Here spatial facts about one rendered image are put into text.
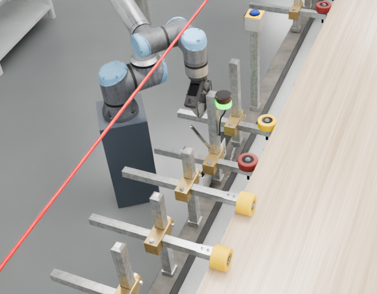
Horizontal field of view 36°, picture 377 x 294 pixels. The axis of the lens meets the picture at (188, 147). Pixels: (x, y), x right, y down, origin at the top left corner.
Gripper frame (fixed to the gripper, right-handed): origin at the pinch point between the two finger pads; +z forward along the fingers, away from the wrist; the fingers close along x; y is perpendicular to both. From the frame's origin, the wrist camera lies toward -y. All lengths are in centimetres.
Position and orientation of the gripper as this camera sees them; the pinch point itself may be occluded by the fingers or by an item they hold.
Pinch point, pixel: (198, 116)
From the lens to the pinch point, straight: 234.0
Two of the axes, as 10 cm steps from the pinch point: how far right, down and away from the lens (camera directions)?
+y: 3.9, -6.5, 6.6
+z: 0.8, 7.4, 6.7
